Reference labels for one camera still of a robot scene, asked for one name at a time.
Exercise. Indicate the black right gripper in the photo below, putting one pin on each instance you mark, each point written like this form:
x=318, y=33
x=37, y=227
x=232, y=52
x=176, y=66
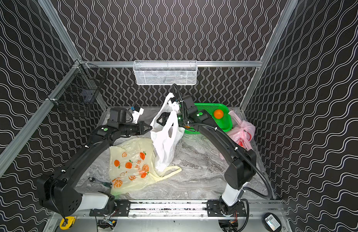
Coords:
x=164, y=116

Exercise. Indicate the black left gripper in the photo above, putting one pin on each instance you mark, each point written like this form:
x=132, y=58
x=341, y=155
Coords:
x=140, y=127

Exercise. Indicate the white plastic bag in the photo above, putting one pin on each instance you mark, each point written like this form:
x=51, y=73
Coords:
x=165, y=138

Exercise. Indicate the pink plastic bag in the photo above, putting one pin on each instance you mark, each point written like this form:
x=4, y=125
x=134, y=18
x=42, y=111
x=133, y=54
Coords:
x=240, y=131

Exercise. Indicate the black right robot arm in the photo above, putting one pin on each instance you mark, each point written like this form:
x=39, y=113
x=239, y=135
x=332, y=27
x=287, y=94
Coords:
x=241, y=162

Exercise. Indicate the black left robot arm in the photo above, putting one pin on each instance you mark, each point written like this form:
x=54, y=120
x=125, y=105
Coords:
x=56, y=191

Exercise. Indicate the yellow bag with orange print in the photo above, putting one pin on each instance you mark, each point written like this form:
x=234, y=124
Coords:
x=131, y=166

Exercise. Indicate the large orange top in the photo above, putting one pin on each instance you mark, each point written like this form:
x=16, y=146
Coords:
x=218, y=114

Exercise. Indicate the green plastic basket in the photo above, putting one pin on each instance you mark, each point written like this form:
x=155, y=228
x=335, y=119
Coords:
x=193, y=116

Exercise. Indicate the yellow tape measure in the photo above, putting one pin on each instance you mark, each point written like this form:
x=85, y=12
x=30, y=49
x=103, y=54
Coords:
x=67, y=223

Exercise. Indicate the black round device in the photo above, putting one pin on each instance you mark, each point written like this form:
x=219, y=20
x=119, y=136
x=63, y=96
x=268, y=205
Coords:
x=271, y=222

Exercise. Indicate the white wire mesh basket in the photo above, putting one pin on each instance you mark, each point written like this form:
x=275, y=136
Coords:
x=166, y=72

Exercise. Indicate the black wire basket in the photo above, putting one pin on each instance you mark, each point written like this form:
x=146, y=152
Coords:
x=81, y=94

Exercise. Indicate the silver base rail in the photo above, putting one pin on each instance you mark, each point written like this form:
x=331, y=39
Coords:
x=171, y=209

